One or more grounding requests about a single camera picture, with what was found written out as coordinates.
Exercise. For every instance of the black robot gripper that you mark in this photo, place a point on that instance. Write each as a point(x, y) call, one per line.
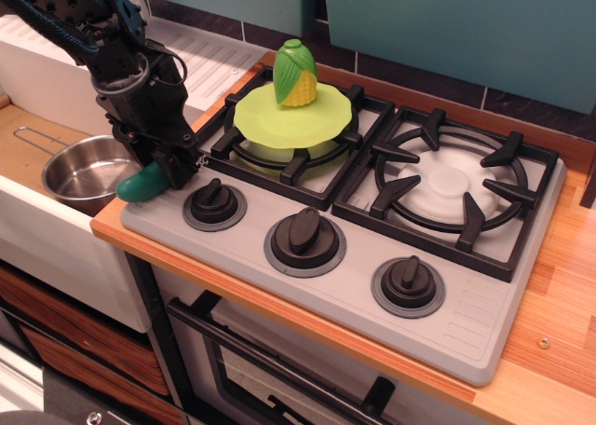
point(145, 109)

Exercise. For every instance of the green toy cucumber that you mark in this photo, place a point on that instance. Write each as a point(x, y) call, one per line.
point(144, 185)

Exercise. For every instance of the green yellow toy corncob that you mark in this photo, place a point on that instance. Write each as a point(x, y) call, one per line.
point(295, 75)

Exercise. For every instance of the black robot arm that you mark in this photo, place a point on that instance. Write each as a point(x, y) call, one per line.
point(105, 36)

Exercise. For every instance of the stainless steel pot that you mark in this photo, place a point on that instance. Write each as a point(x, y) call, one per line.
point(83, 175)

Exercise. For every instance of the lime green plastic plate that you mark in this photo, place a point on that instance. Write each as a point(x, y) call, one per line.
point(263, 121)

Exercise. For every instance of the black left stove knob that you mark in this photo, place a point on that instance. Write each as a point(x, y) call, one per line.
point(214, 207)

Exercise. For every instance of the black stove knob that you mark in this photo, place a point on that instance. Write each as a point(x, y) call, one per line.
point(214, 207)
point(305, 245)
point(408, 288)

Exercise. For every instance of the black left burner grate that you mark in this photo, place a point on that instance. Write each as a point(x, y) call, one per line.
point(312, 175)

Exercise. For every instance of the black burner grate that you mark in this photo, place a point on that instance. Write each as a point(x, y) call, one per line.
point(312, 175)
point(466, 195)

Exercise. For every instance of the black middle stove knob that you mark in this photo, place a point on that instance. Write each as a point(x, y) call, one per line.
point(305, 245)

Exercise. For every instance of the wooden drawer fronts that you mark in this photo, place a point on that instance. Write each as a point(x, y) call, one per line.
point(88, 347)

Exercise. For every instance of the black right stove knob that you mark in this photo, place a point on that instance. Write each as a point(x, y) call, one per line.
point(408, 288)

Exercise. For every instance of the black right burner grate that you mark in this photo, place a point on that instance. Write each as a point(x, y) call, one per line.
point(466, 195)

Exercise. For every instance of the grey toy stove top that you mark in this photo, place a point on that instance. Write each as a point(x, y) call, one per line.
point(465, 337)

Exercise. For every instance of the oven door with black handle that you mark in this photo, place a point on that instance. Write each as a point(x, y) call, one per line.
point(266, 387)

